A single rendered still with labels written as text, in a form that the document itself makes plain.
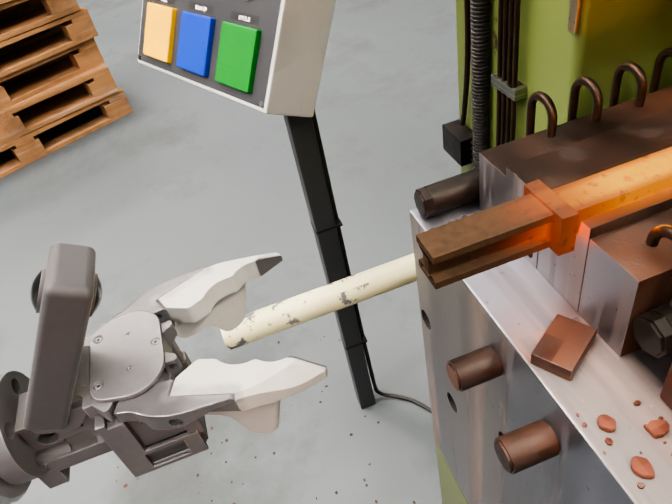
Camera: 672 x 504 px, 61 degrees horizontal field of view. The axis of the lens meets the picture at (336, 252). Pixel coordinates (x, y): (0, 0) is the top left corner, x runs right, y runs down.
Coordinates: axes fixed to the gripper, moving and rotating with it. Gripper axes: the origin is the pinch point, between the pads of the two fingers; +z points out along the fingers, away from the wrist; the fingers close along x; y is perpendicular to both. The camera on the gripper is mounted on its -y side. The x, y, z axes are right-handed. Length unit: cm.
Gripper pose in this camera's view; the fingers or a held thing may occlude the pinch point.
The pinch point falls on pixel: (291, 302)
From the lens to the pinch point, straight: 38.4
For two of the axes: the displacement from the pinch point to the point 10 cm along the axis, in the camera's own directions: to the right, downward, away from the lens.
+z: 9.3, -3.3, 1.3
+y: 1.7, 7.4, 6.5
